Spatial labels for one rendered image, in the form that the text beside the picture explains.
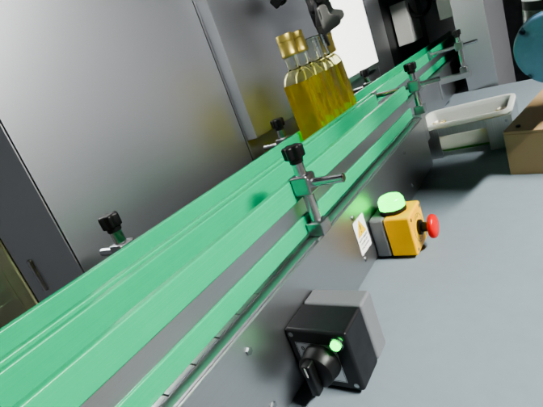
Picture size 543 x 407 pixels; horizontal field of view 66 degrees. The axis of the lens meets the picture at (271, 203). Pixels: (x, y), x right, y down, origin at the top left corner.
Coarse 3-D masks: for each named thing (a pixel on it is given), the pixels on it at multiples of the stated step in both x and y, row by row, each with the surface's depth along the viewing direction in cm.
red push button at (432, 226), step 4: (428, 216) 67; (432, 216) 67; (428, 220) 67; (432, 220) 66; (436, 220) 67; (420, 224) 68; (424, 224) 68; (428, 224) 66; (432, 224) 66; (436, 224) 67; (424, 228) 68; (428, 228) 66; (432, 228) 66; (436, 228) 67; (428, 232) 67; (432, 232) 66; (436, 232) 67; (432, 236) 67; (436, 236) 67
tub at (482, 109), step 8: (496, 96) 110; (504, 96) 109; (512, 96) 105; (464, 104) 115; (472, 104) 114; (480, 104) 113; (488, 104) 112; (496, 104) 111; (504, 104) 110; (512, 104) 99; (432, 112) 119; (440, 112) 119; (448, 112) 118; (456, 112) 117; (464, 112) 115; (472, 112) 114; (480, 112) 113; (488, 112) 112; (496, 112) 97; (504, 112) 97; (432, 120) 119; (448, 120) 118; (456, 120) 102; (464, 120) 101; (472, 120) 101; (432, 128) 106
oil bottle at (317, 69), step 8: (304, 64) 89; (312, 64) 88; (320, 64) 90; (320, 72) 90; (320, 80) 89; (320, 88) 89; (328, 88) 92; (328, 96) 91; (328, 104) 91; (336, 112) 94
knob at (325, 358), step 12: (312, 348) 46; (324, 348) 46; (312, 360) 45; (324, 360) 45; (336, 360) 45; (312, 372) 44; (324, 372) 44; (336, 372) 45; (312, 384) 44; (324, 384) 45
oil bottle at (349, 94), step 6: (330, 54) 97; (336, 54) 99; (336, 60) 98; (336, 66) 97; (342, 66) 99; (342, 72) 99; (342, 78) 99; (342, 84) 98; (348, 84) 101; (348, 90) 101; (348, 96) 100; (354, 96) 103; (348, 102) 100; (354, 102) 102
